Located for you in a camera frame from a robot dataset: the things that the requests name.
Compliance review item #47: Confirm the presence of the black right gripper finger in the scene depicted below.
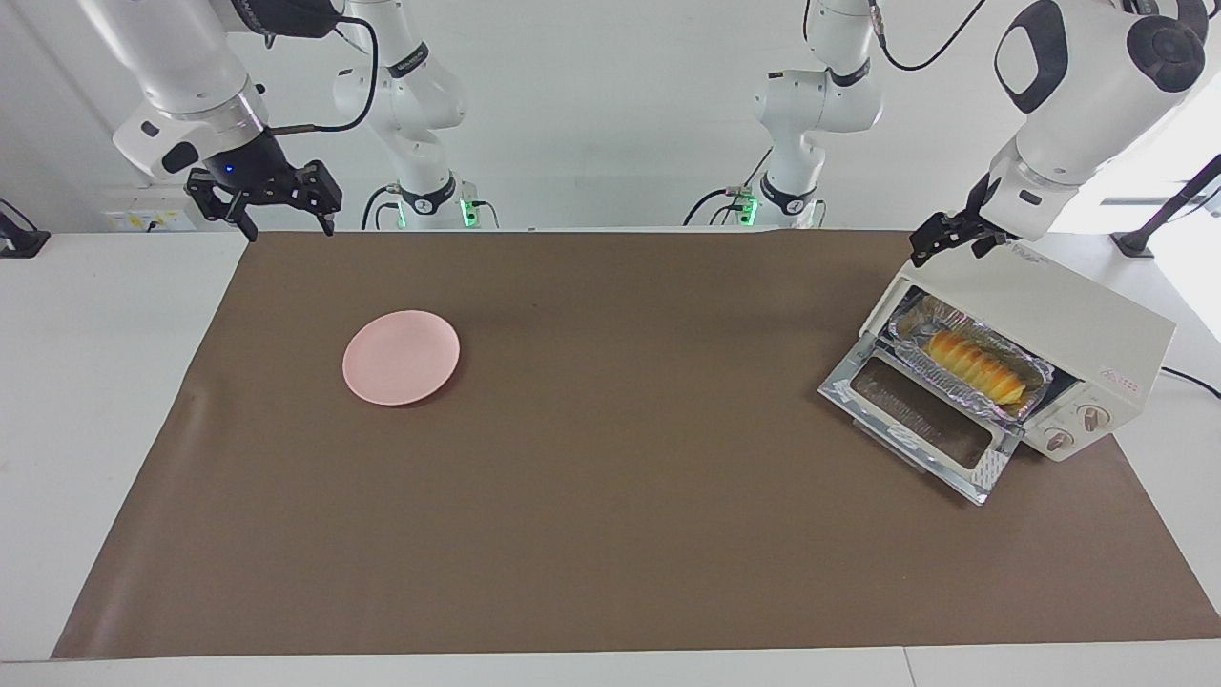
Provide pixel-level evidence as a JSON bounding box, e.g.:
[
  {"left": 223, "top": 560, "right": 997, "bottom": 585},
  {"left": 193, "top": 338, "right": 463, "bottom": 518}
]
[
  {"left": 286, "top": 159, "right": 344, "bottom": 237},
  {"left": 184, "top": 170, "right": 260, "bottom": 242}
]

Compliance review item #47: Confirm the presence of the aluminium foil tray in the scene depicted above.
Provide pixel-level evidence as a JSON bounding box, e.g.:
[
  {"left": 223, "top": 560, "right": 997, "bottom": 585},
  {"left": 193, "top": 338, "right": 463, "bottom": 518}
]
[{"left": 887, "top": 291, "right": 1055, "bottom": 423}]

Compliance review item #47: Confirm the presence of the sliced orange bread loaf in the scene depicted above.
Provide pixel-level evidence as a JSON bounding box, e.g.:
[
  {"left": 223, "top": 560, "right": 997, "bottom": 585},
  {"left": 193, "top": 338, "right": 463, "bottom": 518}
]
[{"left": 927, "top": 329, "right": 1031, "bottom": 404}]

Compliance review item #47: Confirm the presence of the cream white toaster oven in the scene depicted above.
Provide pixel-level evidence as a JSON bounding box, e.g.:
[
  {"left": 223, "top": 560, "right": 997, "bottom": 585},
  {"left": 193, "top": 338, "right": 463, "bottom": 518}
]
[{"left": 859, "top": 239, "right": 1176, "bottom": 464}]

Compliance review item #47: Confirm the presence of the glass oven door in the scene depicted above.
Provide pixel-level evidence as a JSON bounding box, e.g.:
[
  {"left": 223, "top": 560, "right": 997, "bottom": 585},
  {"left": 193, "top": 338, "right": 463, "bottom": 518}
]
[{"left": 818, "top": 343, "right": 1026, "bottom": 507}]

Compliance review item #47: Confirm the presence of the white power strip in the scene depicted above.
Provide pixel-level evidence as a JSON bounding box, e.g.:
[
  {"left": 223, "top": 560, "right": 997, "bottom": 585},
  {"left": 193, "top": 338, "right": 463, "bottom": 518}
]
[{"left": 103, "top": 184, "right": 201, "bottom": 233}]

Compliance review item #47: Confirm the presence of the pink round plate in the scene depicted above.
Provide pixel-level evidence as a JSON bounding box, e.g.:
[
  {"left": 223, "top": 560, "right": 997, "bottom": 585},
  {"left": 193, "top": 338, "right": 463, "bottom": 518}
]
[{"left": 342, "top": 310, "right": 461, "bottom": 407}]

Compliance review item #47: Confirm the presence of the brown table mat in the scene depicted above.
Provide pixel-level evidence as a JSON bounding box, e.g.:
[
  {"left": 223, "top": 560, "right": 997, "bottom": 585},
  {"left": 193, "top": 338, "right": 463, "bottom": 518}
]
[{"left": 52, "top": 229, "right": 1221, "bottom": 659}]

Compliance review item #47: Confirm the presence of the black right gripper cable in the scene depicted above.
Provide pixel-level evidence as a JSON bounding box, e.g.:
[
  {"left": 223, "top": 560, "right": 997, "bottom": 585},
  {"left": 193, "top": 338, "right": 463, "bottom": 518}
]
[{"left": 270, "top": 10, "right": 380, "bottom": 136}]

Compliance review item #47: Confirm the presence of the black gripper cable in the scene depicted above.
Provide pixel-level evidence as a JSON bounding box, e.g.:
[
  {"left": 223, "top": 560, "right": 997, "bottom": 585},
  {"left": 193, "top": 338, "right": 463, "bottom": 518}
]
[
  {"left": 868, "top": 0, "right": 993, "bottom": 73},
  {"left": 270, "top": 10, "right": 380, "bottom": 136}
]

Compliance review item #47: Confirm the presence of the tall black camera stand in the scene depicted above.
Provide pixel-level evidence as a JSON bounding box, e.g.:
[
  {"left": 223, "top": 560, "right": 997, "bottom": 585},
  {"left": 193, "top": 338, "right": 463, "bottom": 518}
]
[{"left": 1111, "top": 153, "right": 1221, "bottom": 259}]

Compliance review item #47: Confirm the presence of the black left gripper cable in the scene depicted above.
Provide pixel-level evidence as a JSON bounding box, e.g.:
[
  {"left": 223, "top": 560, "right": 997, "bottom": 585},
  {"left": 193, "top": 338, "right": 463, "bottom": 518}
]
[{"left": 868, "top": 0, "right": 993, "bottom": 73}]

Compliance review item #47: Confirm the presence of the short black camera stand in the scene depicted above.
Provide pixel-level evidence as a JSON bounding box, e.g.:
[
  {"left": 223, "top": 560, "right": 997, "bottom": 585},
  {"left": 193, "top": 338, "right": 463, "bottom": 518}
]
[{"left": 0, "top": 198, "right": 51, "bottom": 259}]

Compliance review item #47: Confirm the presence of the black oven power cable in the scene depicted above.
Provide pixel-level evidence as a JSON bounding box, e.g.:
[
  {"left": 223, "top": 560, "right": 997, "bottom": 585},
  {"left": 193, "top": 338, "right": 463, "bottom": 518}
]
[{"left": 1159, "top": 365, "right": 1221, "bottom": 400}]

